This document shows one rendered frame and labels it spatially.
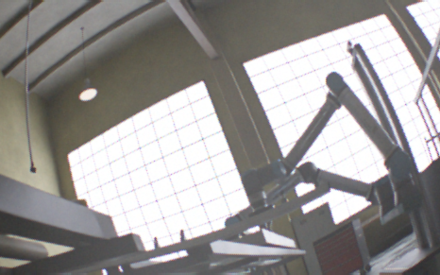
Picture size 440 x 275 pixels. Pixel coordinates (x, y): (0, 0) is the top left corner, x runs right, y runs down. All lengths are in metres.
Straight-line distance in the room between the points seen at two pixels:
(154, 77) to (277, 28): 3.60
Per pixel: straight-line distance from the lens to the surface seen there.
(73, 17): 10.94
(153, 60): 12.29
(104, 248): 0.60
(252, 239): 1.84
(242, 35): 11.76
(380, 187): 2.67
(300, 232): 9.52
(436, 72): 11.20
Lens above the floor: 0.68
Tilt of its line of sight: 21 degrees up
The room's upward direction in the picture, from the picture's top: 21 degrees counter-clockwise
